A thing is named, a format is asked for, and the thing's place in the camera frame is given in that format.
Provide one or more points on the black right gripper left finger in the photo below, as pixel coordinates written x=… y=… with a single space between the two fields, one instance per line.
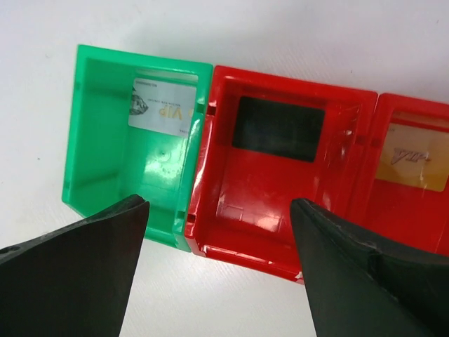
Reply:
x=74 y=281

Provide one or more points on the green plastic bin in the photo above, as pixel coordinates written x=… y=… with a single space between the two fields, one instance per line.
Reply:
x=108 y=160

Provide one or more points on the black card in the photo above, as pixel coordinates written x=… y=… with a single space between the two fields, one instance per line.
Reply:
x=280 y=129

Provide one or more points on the gold VIP card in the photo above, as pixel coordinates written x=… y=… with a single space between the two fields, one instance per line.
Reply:
x=416 y=157

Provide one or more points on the red plastic bin middle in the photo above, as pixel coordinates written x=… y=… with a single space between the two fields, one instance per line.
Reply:
x=240 y=206

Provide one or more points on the red plastic bin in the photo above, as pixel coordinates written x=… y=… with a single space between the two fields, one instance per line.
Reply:
x=240 y=206
x=409 y=195

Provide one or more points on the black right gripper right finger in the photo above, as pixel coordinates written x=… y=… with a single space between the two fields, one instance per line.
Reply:
x=360 y=283

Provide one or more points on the red plastic bin right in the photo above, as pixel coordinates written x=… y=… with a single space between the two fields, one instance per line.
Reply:
x=409 y=195

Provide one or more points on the silver VIP card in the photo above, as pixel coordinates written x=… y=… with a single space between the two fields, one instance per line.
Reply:
x=162 y=107

